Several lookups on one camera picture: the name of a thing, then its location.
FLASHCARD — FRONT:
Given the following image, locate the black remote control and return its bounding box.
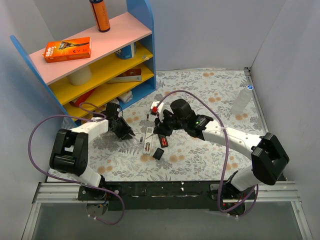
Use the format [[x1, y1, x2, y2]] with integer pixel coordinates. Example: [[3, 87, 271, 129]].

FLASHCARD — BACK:
[[158, 134, 169, 148]]

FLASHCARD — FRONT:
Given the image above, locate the white remote control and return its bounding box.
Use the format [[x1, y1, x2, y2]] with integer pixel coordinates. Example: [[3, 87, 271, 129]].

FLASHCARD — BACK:
[[143, 127, 154, 155]]

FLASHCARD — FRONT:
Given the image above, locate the red AAA battery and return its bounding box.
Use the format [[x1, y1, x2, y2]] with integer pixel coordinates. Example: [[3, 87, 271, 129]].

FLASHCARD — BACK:
[[161, 137, 168, 147]]

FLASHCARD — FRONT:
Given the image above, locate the black battery cover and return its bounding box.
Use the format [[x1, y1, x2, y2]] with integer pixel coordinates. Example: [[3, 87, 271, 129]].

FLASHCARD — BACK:
[[152, 148, 164, 160]]

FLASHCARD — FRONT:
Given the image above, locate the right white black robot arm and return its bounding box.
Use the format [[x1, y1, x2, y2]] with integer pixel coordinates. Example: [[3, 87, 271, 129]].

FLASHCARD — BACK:
[[150, 99, 290, 199]]

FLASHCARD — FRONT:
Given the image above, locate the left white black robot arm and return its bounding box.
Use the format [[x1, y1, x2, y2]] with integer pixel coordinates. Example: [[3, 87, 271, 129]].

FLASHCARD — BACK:
[[49, 102, 135, 200]]

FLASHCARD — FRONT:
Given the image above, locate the small white box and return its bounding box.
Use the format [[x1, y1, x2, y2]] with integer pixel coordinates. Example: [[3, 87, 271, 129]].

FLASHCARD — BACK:
[[117, 90, 133, 104]]

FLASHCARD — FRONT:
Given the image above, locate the red box lower shelf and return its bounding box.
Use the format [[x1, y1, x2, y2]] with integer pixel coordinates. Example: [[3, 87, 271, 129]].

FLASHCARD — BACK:
[[69, 89, 95, 108]]

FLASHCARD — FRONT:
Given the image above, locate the red white flat box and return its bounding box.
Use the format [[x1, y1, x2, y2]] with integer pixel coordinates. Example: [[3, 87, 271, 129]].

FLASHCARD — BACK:
[[106, 68, 142, 84]]

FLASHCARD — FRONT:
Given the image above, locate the blue pink yellow shelf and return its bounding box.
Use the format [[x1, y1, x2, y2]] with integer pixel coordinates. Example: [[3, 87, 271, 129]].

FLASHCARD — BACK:
[[10, 0, 157, 118]]

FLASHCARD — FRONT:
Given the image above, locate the white paper roll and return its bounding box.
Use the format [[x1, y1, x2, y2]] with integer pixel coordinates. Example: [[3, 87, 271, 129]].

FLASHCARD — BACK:
[[67, 66, 92, 86]]

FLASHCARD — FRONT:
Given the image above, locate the floral table mat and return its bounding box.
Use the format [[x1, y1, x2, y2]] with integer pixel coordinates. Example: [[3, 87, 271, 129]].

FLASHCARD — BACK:
[[46, 70, 279, 182]]

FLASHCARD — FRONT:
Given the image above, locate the clear plastic bottle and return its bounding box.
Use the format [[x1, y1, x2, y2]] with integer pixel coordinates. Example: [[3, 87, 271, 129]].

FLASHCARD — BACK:
[[230, 84, 254, 116]]

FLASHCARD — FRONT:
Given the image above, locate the blue white can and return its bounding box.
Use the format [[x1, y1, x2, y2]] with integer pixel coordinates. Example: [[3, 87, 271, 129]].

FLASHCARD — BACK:
[[115, 42, 137, 60]]

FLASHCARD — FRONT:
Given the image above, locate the orange razor box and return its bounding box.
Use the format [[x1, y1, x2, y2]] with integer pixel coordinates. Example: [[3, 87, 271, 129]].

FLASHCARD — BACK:
[[42, 37, 92, 63]]

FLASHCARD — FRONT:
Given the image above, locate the orange cylindrical bottle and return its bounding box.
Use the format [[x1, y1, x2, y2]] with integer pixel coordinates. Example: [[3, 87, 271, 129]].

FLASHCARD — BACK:
[[89, 0, 111, 33]]

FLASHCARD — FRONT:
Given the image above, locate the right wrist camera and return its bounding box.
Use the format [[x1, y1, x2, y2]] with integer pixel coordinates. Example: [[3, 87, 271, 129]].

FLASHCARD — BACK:
[[149, 101, 164, 116]]

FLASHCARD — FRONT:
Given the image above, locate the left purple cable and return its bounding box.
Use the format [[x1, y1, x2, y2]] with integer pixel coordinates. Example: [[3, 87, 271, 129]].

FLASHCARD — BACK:
[[27, 101, 125, 225]]

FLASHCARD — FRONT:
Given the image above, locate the purple cable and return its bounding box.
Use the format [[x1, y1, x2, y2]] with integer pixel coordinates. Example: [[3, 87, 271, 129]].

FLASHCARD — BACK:
[[157, 89, 259, 218], [27, 101, 125, 225]]

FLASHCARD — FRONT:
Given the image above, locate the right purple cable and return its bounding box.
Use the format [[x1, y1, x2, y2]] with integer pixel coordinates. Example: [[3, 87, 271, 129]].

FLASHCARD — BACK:
[[157, 89, 259, 218]]

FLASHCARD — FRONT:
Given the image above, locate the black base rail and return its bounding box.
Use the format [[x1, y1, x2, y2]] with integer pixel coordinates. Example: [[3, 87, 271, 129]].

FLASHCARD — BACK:
[[77, 180, 251, 211]]

